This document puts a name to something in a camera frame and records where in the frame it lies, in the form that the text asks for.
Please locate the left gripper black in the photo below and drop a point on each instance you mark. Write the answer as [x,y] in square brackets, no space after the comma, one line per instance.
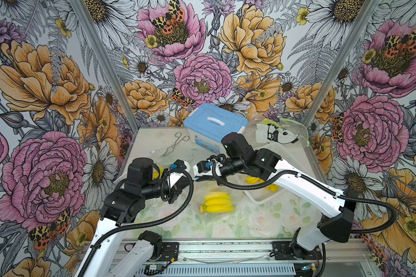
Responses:
[177,188]

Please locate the panda zip-top bag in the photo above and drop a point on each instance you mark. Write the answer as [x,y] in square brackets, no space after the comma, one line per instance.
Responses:
[284,132]

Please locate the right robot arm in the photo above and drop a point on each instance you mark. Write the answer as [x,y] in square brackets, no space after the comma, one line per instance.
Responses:
[337,206]

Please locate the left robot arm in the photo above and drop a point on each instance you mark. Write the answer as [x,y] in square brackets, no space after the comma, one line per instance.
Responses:
[120,210]

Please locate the white plastic basket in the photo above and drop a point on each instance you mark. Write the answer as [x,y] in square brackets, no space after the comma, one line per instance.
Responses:
[262,196]

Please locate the blue lid storage box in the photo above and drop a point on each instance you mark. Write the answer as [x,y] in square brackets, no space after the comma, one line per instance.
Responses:
[209,124]

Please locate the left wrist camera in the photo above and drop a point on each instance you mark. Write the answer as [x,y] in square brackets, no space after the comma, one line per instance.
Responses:
[179,169]

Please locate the metal wire tongs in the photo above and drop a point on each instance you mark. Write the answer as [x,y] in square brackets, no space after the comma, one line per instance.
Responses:
[179,139]

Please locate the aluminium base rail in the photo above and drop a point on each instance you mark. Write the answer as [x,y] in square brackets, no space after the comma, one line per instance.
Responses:
[230,258]

